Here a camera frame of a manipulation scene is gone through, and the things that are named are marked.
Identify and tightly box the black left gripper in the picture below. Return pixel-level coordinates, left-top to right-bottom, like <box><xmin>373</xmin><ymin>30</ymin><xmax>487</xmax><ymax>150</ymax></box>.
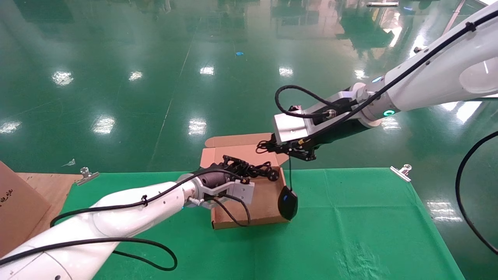
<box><xmin>196</xmin><ymin>155</ymin><xmax>252</xmax><ymax>192</ymax></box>

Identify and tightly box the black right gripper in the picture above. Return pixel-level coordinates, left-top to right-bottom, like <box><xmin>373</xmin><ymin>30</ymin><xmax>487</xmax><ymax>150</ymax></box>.
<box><xmin>268</xmin><ymin>118</ymin><xmax>371</xmax><ymax>162</ymax></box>

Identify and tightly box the black power cable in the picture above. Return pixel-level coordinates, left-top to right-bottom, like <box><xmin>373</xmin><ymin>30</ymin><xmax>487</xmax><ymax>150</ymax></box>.
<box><xmin>223</xmin><ymin>156</ymin><xmax>281</xmax><ymax>182</ymax></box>

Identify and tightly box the black corded computer mouse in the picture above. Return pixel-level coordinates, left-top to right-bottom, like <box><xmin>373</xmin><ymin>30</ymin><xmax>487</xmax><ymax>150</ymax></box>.
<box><xmin>256</xmin><ymin>141</ymin><xmax>299</xmax><ymax>222</ymax></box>

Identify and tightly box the flat open cardboard box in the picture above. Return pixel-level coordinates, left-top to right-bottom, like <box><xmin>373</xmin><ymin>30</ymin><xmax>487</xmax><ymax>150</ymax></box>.
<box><xmin>199</xmin><ymin>133</ymin><xmax>291</xmax><ymax>230</ymax></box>

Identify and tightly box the tall printed cardboard box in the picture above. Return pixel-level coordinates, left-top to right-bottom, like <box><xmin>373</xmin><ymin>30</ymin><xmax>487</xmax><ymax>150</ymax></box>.
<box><xmin>0</xmin><ymin>161</ymin><xmax>52</xmax><ymax>258</ymax></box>

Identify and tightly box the green table cloth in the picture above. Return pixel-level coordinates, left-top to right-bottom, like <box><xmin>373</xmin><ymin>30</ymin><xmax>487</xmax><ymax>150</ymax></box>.
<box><xmin>58</xmin><ymin>168</ymin><xmax>466</xmax><ymax>280</ymax></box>

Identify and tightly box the metal binder clip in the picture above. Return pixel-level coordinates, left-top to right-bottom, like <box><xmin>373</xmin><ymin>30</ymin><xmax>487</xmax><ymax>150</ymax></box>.
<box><xmin>390</xmin><ymin>164</ymin><xmax>412</xmax><ymax>183</ymax></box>
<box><xmin>75</xmin><ymin>167</ymin><xmax>100</xmax><ymax>186</ymax></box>

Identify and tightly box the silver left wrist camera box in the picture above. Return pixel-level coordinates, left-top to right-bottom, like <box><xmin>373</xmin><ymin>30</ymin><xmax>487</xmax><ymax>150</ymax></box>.
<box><xmin>189</xmin><ymin>180</ymin><xmax>256</xmax><ymax>211</ymax></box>

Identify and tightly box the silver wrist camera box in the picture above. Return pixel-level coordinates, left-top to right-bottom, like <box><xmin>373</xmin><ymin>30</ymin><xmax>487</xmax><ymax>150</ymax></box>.
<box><xmin>189</xmin><ymin>180</ymin><xmax>256</xmax><ymax>211</ymax></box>
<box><xmin>272</xmin><ymin>90</ymin><xmax>364</xmax><ymax>145</ymax></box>

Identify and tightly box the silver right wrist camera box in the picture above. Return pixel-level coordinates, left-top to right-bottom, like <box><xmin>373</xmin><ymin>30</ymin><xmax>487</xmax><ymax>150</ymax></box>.
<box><xmin>272</xmin><ymin>90</ymin><xmax>364</xmax><ymax>145</ymax></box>

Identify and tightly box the black left wrist camera cable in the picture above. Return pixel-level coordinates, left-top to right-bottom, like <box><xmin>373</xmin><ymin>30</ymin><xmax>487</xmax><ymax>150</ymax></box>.
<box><xmin>212</xmin><ymin>193</ymin><xmax>252</xmax><ymax>227</ymax></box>

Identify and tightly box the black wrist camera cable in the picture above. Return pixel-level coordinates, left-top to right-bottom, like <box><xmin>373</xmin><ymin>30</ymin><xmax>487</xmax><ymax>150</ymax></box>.
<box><xmin>275</xmin><ymin>85</ymin><xmax>360</xmax><ymax>119</ymax></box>
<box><xmin>212</xmin><ymin>193</ymin><xmax>252</xmax><ymax>227</ymax></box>

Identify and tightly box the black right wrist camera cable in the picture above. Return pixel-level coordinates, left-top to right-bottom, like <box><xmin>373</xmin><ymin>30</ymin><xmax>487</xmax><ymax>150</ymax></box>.
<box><xmin>275</xmin><ymin>85</ymin><xmax>360</xmax><ymax>119</ymax></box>

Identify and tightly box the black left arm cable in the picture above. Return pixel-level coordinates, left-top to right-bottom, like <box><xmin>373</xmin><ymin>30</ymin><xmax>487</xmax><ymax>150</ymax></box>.
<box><xmin>0</xmin><ymin>167</ymin><xmax>244</xmax><ymax>272</ymax></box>

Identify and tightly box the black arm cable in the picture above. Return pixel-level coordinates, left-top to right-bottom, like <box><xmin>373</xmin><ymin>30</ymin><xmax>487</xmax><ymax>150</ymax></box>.
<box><xmin>0</xmin><ymin>167</ymin><xmax>244</xmax><ymax>272</ymax></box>
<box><xmin>298</xmin><ymin>19</ymin><xmax>498</xmax><ymax>147</ymax></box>

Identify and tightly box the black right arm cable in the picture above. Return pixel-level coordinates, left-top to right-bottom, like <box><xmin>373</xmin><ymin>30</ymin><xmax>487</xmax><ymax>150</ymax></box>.
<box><xmin>298</xmin><ymin>19</ymin><xmax>498</xmax><ymax>147</ymax></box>

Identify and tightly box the thick black hanging cable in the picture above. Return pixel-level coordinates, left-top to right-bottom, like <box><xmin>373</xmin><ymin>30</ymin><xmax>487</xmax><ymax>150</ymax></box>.
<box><xmin>455</xmin><ymin>131</ymin><xmax>498</xmax><ymax>256</ymax></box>

